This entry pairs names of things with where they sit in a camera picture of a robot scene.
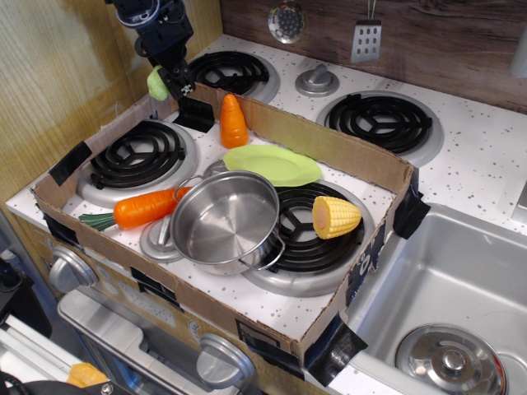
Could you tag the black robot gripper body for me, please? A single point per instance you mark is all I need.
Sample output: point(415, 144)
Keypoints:
point(163, 41)

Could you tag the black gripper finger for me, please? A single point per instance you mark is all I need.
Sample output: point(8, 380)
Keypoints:
point(179, 81)

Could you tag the green toy broccoli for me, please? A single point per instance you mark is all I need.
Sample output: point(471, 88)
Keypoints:
point(156, 87)

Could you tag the small steel pot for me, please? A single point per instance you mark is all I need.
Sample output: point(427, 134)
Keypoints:
point(228, 224)

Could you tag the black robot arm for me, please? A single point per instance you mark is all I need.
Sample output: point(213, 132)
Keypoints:
point(135, 14)

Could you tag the back left stove burner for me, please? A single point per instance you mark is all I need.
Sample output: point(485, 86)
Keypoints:
point(237, 73)

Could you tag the stove burner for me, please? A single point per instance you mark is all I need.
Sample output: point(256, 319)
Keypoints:
point(311, 266)
point(237, 73)
point(396, 122)
point(152, 156)

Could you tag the orange toy carrot tip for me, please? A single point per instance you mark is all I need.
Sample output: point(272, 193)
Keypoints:
point(233, 129)

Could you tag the front left stove burner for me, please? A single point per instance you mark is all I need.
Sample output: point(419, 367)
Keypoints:
point(152, 156)

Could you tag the hanging silver strainer ladle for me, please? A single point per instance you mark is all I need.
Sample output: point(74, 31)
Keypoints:
point(286, 21)

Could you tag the orange toy carrot with leaves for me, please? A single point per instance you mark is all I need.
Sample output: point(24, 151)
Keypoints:
point(136, 211)

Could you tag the silver back stove knob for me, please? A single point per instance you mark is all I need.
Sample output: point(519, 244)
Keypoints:
point(317, 82)

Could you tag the silver stove knob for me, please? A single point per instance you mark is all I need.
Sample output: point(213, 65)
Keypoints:
point(156, 242)
point(317, 82)

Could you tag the green plastic plate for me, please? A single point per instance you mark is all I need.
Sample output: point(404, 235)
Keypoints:
point(280, 166)

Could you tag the silver front stove knob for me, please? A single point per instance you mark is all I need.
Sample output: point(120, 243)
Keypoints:
point(156, 242)

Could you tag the hanging silver slotted spatula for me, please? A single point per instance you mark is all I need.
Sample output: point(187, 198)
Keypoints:
point(367, 37)

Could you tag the yellow toy corn cob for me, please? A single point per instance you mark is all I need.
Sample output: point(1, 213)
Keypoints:
point(334, 217)

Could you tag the left oven knob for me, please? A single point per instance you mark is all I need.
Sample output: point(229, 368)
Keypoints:
point(69, 271)

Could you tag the oven knob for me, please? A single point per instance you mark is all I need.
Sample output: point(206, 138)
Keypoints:
point(69, 271)
point(221, 364)

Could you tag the back right stove burner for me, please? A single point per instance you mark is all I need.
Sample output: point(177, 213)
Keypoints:
point(396, 122)

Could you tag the front right stove burner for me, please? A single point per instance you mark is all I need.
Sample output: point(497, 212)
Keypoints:
point(311, 266)

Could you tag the right oven knob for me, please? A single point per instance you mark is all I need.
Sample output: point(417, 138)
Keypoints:
point(221, 364)

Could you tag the yellow sponge piece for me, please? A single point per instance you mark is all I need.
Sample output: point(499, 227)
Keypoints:
point(84, 375)

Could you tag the steel sink basin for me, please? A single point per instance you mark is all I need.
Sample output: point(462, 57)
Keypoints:
point(455, 270)

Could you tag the steel pot lid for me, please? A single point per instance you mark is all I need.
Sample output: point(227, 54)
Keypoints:
point(451, 359)

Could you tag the silver oven door handle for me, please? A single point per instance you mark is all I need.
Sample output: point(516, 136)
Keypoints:
point(138, 356)

